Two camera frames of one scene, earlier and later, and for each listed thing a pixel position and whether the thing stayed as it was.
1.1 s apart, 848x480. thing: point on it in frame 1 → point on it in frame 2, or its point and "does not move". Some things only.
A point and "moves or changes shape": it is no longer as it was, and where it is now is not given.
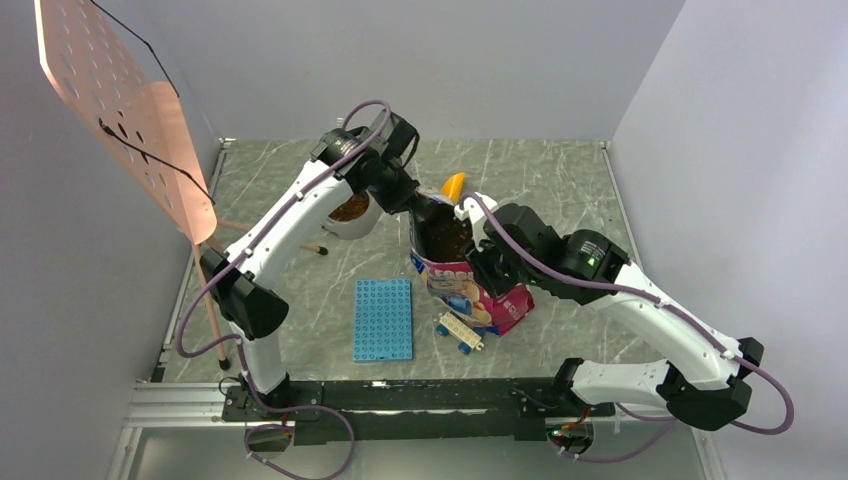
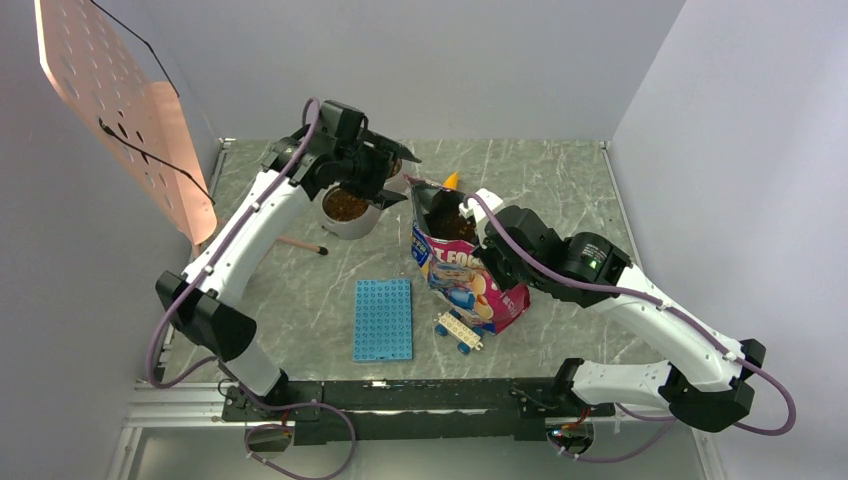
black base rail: (376, 411) does not move
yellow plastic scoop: (452, 187) moves or changes shape
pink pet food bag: (441, 247) does not move
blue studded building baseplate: (383, 320) does not move
